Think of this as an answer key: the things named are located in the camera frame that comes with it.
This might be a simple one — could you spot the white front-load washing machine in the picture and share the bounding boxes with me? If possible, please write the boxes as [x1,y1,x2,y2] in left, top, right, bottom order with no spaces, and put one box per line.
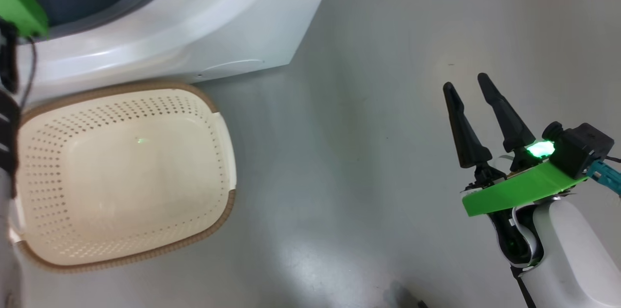
[0,0,341,106]

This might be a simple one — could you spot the round drain filter cover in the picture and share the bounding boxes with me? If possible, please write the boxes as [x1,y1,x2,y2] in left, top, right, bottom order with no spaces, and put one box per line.
[198,59,265,81]

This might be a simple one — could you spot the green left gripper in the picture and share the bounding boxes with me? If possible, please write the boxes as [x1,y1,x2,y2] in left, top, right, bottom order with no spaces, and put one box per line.
[0,0,49,39]

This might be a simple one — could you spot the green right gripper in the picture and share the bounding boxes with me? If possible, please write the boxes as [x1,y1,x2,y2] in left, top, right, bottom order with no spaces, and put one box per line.
[442,73,588,217]

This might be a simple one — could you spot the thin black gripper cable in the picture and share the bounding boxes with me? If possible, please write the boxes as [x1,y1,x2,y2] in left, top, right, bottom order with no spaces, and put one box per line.
[18,36,38,108]

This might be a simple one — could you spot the teal camera cable connector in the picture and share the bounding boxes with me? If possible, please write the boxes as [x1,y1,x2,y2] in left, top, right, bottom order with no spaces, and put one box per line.
[586,160,621,197]

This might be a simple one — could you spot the cream perforated laundry basket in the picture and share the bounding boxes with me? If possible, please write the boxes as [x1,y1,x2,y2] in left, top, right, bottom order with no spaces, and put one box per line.
[10,81,238,273]

